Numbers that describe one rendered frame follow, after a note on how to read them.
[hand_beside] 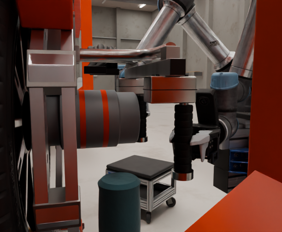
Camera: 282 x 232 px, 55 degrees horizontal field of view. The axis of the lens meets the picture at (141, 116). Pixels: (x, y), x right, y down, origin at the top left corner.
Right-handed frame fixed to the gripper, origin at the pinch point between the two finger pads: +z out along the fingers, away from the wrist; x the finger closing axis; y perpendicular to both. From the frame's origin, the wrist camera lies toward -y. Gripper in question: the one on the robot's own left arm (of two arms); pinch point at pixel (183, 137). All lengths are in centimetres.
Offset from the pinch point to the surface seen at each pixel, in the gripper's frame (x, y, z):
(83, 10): 270, -116, -263
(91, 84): 264, -7, -268
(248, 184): -16.5, -2.8, 26.3
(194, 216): 40, 83, -123
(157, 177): 61, 53, -105
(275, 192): -18.6, -3.1, 27.7
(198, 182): 60, 83, -187
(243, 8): 235, -328, -1242
